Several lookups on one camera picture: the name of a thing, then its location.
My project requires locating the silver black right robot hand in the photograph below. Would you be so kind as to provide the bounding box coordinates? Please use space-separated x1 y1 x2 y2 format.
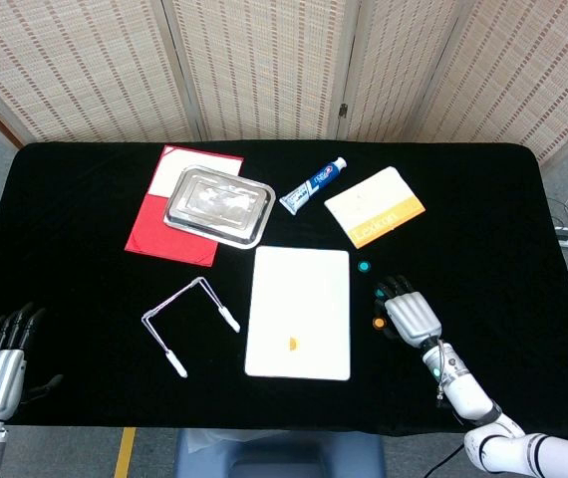
372 275 443 350

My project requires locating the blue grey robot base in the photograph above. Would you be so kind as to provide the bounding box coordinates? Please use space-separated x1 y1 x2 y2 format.
173 428 388 478

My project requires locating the white magnetic board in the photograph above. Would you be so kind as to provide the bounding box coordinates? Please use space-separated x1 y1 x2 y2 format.
243 245 352 382

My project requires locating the white yellow Lexicon book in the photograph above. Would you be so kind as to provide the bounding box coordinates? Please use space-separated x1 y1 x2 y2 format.
323 165 426 249

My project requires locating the black tablecloth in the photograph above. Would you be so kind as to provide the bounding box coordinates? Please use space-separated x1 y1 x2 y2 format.
0 141 568 439

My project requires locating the blue white toothpaste tube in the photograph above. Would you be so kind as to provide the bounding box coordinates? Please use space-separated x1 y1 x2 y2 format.
278 156 349 216

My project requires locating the red paper folder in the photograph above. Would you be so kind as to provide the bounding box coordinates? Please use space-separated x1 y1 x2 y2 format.
124 144 245 269

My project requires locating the stainless steel tray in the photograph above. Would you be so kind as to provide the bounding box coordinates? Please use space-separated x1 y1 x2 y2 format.
162 165 276 249

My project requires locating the white paper sheet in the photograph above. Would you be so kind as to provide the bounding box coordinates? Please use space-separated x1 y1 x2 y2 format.
151 150 243 200

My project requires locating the woven folding screen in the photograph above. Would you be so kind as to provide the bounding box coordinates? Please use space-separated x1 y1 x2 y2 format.
0 0 568 163

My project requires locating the wire book stand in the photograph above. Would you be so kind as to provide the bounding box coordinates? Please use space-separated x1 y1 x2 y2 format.
141 276 241 379

